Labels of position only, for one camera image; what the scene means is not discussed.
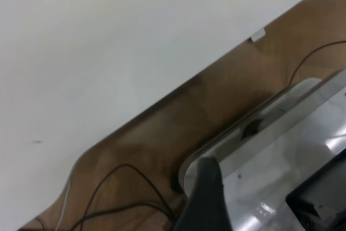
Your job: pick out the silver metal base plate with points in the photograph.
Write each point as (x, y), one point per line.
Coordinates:
(270, 174)

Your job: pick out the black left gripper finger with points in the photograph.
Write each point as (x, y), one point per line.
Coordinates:
(205, 201)

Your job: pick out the white table edge clip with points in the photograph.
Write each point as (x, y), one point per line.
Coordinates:
(258, 36)

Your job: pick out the black electronics box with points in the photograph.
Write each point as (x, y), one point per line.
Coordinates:
(319, 195)

